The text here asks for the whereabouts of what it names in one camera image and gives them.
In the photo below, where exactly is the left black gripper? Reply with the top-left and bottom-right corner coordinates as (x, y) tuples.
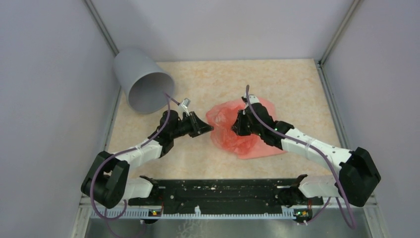
(171, 111), (214, 139)

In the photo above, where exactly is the translucent red trash bag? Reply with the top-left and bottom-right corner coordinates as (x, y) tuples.
(206, 99), (261, 160)

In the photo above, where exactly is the grey plastic trash bin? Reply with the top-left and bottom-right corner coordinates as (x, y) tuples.
(113, 48), (175, 114)

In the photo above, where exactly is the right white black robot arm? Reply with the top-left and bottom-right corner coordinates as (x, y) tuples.
(232, 103), (381, 207)

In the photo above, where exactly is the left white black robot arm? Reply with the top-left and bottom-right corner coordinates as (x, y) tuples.
(81, 110), (214, 209)

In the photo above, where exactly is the flat pink trash bag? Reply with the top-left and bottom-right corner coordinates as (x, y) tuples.
(234, 98), (289, 160)

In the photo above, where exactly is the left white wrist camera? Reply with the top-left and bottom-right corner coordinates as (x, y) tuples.
(178, 98), (191, 115)

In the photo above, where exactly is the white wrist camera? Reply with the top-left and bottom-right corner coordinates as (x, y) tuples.
(178, 98), (191, 115)
(241, 94), (262, 115)

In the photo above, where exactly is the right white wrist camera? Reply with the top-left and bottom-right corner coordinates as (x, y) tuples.
(241, 94), (262, 115)

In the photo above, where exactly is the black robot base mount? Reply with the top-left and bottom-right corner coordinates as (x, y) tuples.
(128, 178), (324, 215)

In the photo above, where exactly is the white toothed cable rail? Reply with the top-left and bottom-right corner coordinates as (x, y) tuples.
(98, 206), (312, 220)

